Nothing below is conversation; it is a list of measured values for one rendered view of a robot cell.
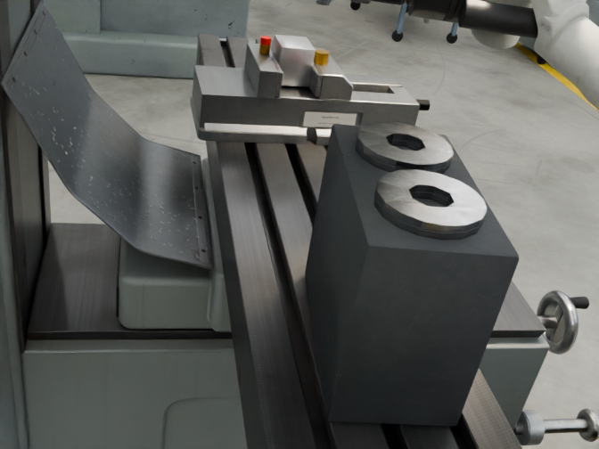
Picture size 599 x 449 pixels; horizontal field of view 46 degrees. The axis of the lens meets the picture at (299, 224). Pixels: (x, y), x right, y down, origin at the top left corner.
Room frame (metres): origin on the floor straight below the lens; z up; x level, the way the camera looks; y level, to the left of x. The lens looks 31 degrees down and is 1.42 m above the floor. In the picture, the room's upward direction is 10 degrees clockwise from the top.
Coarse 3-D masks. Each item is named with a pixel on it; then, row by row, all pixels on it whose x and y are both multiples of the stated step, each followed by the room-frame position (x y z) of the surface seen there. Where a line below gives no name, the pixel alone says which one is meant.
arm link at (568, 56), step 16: (576, 32) 0.83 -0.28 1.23; (592, 32) 0.83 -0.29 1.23; (560, 48) 0.83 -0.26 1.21; (576, 48) 0.82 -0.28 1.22; (592, 48) 0.81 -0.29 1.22; (560, 64) 0.83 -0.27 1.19; (576, 64) 0.81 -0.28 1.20; (592, 64) 0.80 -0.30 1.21; (576, 80) 0.81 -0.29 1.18; (592, 80) 0.79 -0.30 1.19; (592, 96) 0.79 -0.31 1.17
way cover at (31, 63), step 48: (48, 48) 0.89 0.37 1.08; (48, 96) 0.79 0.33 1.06; (96, 96) 0.99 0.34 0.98; (48, 144) 0.71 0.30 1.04; (96, 144) 0.85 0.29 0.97; (144, 144) 1.00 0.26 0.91; (96, 192) 0.74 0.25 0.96; (144, 192) 0.85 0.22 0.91; (192, 192) 0.91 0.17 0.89; (144, 240) 0.74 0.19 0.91; (192, 240) 0.78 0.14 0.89
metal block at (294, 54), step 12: (276, 36) 1.07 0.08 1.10; (288, 36) 1.08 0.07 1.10; (276, 48) 1.05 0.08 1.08; (288, 48) 1.02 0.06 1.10; (300, 48) 1.03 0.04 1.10; (312, 48) 1.04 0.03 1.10; (276, 60) 1.04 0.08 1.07; (288, 60) 1.02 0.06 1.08; (300, 60) 1.03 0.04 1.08; (312, 60) 1.04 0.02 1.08; (288, 72) 1.03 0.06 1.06; (300, 72) 1.03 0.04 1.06; (288, 84) 1.03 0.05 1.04; (300, 84) 1.03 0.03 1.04
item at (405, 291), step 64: (384, 128) 0.62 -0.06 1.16; (320, 192) 0.64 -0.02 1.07; (384, 192) 0.49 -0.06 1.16; (448, 192) 0.51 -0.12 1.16; (320, 256) 0.58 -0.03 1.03; (384, 256) 0.44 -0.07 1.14; (448, 256) 0.44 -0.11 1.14; (512, 256) 0.46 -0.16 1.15; (320, 320) 0.53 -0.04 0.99; (384, 320) 0.44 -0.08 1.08; (448, 320) 0.45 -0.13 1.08; (384, 384) 0.44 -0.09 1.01; (448, 384) 0.45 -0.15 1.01
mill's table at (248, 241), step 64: (256, 192) 0.86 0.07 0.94; (256, 256) 0.67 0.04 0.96; (256, 320) 0.56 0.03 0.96; (256, 384) 0.47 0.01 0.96; (320, 384) 0.48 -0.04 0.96; (256, 448) 0.43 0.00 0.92; (320, 448) 0.43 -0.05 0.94; (384, 448) 0.42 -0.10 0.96; (448, 448) 0.43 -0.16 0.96; (512, 448) 0.44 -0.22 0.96
